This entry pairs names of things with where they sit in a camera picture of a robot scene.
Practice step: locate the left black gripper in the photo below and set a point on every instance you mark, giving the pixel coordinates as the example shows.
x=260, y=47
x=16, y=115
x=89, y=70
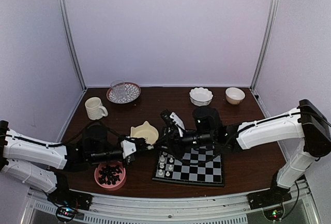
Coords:
x=138, y=145

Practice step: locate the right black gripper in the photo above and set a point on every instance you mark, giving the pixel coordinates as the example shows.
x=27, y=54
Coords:
x=175, y=134

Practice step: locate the cream cat-ear bowl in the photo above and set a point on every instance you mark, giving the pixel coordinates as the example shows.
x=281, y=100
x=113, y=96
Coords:
x=146, y=131

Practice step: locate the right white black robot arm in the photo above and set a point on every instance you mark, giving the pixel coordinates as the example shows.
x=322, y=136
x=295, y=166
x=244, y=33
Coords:
x=305, y=122

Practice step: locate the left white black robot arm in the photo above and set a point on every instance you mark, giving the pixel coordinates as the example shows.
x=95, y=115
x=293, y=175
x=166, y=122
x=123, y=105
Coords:
x=21, y=155

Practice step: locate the pile of black chess pieces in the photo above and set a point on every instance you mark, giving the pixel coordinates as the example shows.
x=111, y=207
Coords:
x=109, y=175

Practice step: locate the white scalloped dish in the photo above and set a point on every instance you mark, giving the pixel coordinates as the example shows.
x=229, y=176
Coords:
x=200, y=96

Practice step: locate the pink cat-ear bowl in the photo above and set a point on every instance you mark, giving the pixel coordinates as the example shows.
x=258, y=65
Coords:
x=118, y=185

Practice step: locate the cream ribbed mug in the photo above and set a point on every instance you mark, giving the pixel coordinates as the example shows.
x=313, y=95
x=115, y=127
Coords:
x=95, y=109

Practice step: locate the black white chessboard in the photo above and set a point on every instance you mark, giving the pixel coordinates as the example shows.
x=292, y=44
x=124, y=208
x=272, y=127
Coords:
x=203, y=169

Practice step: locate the small cream bowl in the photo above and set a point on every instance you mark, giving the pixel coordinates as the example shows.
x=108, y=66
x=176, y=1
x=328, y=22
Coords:
x=234, y=95

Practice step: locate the clear drinking glass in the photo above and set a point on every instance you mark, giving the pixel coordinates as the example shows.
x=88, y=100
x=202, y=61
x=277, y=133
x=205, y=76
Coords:
x=118, y=89

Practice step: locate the patterned ceramic plate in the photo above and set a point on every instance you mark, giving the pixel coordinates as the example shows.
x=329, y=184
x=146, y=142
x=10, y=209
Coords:
x=132, y=90

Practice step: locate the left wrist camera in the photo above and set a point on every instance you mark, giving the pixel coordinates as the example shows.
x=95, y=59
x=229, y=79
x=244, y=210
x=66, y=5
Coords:
x=128, y=148

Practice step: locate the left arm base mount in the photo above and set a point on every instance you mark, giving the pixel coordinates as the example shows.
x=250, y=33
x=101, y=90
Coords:
x=72, y=199

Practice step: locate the aluminium front rail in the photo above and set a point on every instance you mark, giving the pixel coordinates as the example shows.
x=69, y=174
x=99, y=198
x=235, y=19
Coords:
x=232, y=208

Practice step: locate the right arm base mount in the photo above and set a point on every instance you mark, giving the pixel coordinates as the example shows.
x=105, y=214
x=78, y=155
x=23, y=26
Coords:
x=266, y=198

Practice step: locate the right aluminium frame post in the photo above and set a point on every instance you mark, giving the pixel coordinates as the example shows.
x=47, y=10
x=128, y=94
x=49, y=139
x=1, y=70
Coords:
x=273, y=7

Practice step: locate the aluminium frame post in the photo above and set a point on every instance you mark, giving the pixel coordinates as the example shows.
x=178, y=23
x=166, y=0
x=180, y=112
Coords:
x=273, y=7
x=70, y=44

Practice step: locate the left aluminium frame post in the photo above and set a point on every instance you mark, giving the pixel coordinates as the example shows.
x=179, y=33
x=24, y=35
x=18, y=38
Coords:
x=70, y=44

